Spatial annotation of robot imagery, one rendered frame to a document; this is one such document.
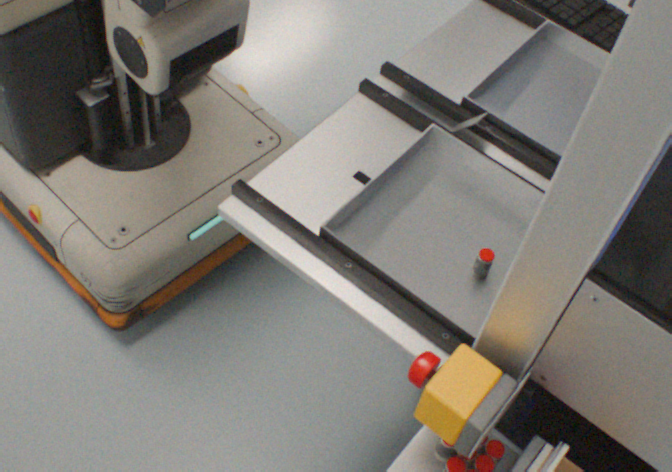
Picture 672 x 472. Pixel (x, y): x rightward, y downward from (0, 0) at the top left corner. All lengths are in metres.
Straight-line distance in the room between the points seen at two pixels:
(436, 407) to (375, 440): 1.09
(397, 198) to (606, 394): 0.46
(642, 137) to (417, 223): 0.57
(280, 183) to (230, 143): 0.86
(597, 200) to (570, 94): 0.73
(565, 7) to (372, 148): 0.59
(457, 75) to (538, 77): 0.14
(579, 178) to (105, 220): 1.37
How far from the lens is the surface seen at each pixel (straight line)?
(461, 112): 1.30
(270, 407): 1.97
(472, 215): 1.20
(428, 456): 1.01
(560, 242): 0.75
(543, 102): 1.39
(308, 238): 1.11
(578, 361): 0.86
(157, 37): 1.52
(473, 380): 0.88
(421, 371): 0.90
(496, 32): 1.49
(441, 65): 1.40
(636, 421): 0.88
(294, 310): 2.10
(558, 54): 1.49
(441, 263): 1.14
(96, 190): 1.97
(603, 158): 0.67
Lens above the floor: 1.79
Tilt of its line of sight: 52 degrees down
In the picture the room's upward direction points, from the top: 9 degrees clockwise
